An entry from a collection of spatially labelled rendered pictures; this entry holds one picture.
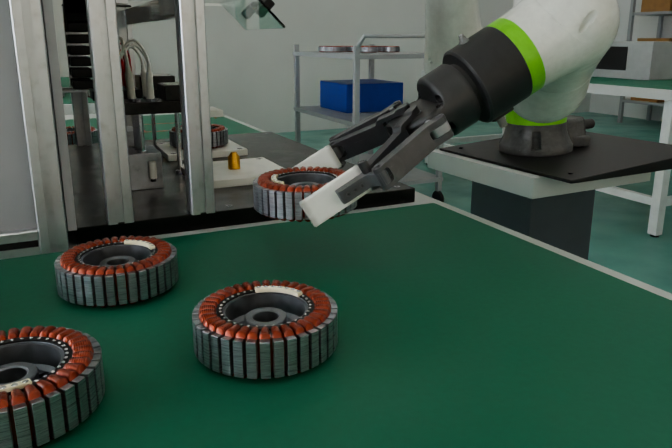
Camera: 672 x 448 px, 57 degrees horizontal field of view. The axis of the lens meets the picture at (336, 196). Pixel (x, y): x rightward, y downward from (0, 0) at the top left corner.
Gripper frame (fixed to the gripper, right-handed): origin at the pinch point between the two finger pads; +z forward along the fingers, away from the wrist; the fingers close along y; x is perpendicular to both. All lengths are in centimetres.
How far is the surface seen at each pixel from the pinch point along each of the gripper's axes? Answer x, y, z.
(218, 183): -0.3, 27.3, 9.6
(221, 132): 1, 56, 6
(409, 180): -117, 265, -65
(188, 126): 10.9, 13.4, 7.7
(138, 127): 12.4, 30.3, 14.7
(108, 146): 14.1, 11.7, 16.5
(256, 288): 0.9, -16.3, 8.9
